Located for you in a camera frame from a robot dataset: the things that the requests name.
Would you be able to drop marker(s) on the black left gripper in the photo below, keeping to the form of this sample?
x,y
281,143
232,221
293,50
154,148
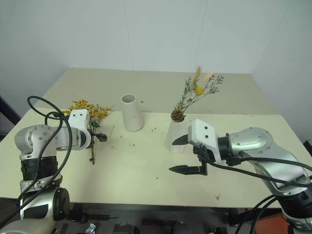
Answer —
x,y
102,137

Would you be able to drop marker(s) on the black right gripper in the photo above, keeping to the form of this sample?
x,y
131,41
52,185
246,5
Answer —
x,y
202,161

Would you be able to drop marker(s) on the yellow dried flower bouquet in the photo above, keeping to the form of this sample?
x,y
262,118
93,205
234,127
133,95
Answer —
x,y
84,107

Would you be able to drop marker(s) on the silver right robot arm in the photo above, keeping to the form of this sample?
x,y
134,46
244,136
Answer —
x,y
256,141

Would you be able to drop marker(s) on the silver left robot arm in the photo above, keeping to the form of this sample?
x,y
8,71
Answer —
x,y
36,139

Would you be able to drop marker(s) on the faceted white vase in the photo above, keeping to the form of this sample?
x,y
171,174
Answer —
x,y
175,132

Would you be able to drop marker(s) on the tapered round white vase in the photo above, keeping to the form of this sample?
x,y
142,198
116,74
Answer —
x,y
131,117

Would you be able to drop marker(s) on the pinecone and green sprig bouquet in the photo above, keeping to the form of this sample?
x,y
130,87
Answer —
x,y
177,115

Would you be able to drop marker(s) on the small dry twig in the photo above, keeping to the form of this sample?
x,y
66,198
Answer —
x,y
248,114

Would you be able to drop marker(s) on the small silver metal clip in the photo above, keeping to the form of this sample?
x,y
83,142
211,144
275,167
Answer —
x,y
90,228

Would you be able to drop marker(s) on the dark purple furniture piece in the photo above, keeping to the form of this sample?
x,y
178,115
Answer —
x,y
7,117

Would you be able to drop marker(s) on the orange red box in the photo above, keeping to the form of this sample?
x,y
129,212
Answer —
x,y
270,225

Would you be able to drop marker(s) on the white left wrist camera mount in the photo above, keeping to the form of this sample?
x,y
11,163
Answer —
x,y
78,120

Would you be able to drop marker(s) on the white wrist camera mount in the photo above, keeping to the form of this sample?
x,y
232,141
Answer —
x,y
203,132
78,120

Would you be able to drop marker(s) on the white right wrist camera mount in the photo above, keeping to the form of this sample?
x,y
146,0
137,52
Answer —
x,y
203,132

